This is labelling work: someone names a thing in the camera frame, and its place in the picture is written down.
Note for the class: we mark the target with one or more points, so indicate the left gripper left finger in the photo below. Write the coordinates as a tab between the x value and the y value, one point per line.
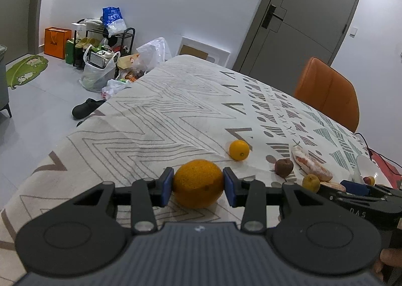
142	196

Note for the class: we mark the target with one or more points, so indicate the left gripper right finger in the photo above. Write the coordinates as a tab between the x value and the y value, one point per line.
253	196

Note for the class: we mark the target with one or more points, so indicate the dark brown wrinkled fruit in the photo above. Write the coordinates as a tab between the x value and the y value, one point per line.
283	167

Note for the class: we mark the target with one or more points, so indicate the small yellow orange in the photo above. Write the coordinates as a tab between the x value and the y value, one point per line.
239	150

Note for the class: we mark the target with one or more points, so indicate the peeled pomelo segment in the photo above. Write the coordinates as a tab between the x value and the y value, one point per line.
337	186
310	165

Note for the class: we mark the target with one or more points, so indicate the large orange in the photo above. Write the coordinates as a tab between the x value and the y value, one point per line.
198	184

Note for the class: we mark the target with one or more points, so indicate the small yellow-green fruit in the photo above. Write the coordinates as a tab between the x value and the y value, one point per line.
311	182

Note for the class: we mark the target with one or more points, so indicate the right hand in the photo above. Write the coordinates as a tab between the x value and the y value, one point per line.
388	257

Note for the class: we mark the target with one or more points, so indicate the small red fruit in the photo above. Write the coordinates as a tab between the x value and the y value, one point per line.
369	180

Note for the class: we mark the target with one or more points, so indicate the red orange mat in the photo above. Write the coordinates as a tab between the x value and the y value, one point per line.
390	171

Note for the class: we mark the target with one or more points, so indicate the white plate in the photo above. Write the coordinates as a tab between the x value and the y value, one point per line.
365	168

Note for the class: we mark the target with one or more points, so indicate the patterned tablecloth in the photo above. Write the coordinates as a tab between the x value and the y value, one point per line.
185	109

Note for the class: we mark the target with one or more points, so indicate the black slipper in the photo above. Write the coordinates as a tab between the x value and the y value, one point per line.
83	110

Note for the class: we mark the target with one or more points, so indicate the small white plastic bag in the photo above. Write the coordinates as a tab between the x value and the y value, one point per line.
113	87

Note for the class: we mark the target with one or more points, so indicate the orange chair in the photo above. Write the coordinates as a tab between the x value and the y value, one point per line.
329	92

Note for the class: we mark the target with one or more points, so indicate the brown paper bag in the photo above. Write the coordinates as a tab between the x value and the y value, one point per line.
127	61

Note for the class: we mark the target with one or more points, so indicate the white plastic bag with box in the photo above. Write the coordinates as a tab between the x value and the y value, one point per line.
95	77

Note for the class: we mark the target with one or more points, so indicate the clear plastic bag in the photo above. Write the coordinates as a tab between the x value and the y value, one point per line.
153	53

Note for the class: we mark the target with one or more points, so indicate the white foam packaging board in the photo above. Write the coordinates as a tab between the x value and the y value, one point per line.
203	51

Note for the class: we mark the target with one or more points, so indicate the green box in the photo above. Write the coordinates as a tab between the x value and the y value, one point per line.
69	52

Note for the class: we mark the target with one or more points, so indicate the black shoe rack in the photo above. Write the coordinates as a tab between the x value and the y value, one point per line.
93	32

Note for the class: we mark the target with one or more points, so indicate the green leaf floor mat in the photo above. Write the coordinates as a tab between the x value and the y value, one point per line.
26	70

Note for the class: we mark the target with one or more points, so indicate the blue white plastic bag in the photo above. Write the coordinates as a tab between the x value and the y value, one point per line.
113	20

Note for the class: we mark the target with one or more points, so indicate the orange paper bag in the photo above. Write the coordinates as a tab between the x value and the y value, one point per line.
55	40

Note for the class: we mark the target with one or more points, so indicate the grey door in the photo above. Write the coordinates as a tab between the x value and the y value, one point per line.
310	28

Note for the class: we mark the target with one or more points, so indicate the white wall switch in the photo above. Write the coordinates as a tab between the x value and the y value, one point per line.
353	32

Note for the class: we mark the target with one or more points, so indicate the black door handle lock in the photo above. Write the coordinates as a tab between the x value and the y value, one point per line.
269	16

